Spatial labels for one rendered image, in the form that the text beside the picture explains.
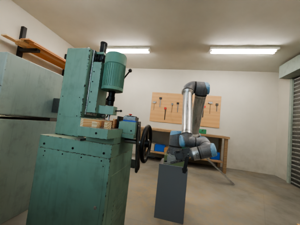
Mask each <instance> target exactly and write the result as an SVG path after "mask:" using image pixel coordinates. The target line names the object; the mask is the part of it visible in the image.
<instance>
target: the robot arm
mask: <svg viewBox="0 0 300 225"><path fill-rule="evenodd" d="M209 93H210V85H209V83H208V82H199V81H191V82H189V83H187V84H185V85H184V87H183V88H182V95H183V111H182V131H179V130H172V131H171V133H170V140H169V147H168V149H167V154H168V156H167V160H165V162H164V163H163V164H174V163H180V162H183V161H184V166H183V168H182V172H183V173H186V172H187V166H188V161H189V157H191V160H193V159H194V161H196V160H200V159H205V158H211V157H215V156H217V150H216V147H215V144H214V143H210V141H209V140H208V139H207V138H206V137H202V136H201V135H200V133H199V129H200V123H201V118H202V114H203V110H204V104H205V100H206V96H207V95H208V94H209ZM193 94H195V97H194V102H193V105H192V95H193ZM182 147H184V148H183V149H182ZM185 147H186V148H185ZM190 148H191V150H190ZM188 154H189V155H188Z"/></svg>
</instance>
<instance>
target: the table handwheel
mask: <svg viewBox="0 0 300 225"><path fill-rule="evenodd" d="M148 130H149V139H148ZM124 142H125V143H130V144H136V140H135V139H128V138H125V140H124ZM151 144H152V128H151V126H150V125H146V126H145V127H144V130H143V132H142V137H141V140H139V145H140V160H141V162H142V163H146V162H147V160H148V155H150V150H151ZM146 148H147V153H146V156H145V152H146Z"/></svg>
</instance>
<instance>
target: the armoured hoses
mask: <svg viewBox="0 0 300 225"><path fill-rule="evenodd" d="M139 140H141V121H137V132H136V152H135V173H137V172H138V170H139V168H140V145H139Z"/></svg>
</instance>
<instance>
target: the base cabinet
mask: <svg viewBox="0 0 300 225"><path fill-rule="evenodd" d="M132 151H133V150H129V151H127V152H125V153H122V154H120V155H118V156H116V157H114V158H111V159H108V158H101V157H96V156H90V155H85V154H78V153H72V152H67V151H62V150H54V149H49V148H44V147H38V151H37V159H36V165H35V170H34V176H33V184H32V189H31V195H30V201H29V209H28V214H27V220H26V225H124V222H125V211H126V203H127V195H128V187H129V175H130V168H131V159H132Z"/></svg>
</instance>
